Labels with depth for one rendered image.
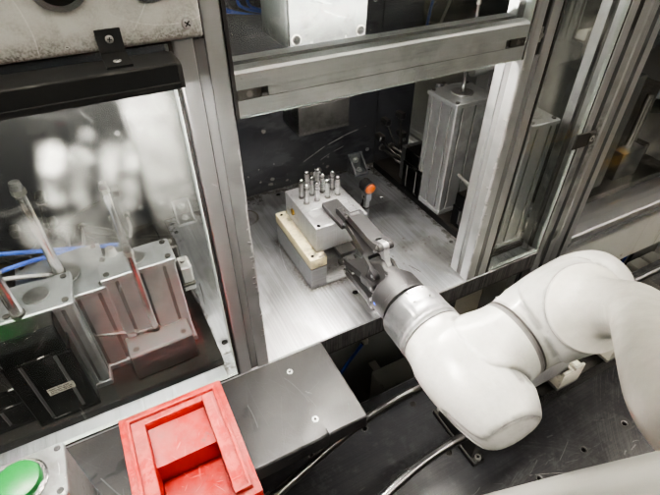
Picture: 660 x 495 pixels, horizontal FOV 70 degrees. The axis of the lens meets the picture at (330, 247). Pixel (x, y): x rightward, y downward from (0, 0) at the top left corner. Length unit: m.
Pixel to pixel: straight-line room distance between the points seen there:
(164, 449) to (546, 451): 0.65
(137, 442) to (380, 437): 0.45
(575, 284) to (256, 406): 0.43
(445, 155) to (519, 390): 0.49
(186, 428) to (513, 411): 0.38
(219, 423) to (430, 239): 0.53
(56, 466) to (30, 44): 0.38
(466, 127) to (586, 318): 0.45
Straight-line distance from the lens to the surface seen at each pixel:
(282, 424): 0.66
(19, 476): 0.57
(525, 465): 0.95
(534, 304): 0.59
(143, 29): 0.42
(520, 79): 0.68
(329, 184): 0.80
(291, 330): 0.75
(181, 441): 0.63
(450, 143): 0.89
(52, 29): 0.42
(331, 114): 0.73
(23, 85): 0.39
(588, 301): 0.56
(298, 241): 0.80
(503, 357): 0.57
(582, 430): 1.03
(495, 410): 0.55
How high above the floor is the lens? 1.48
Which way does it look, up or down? 40 degrees down
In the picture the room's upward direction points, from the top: straight up
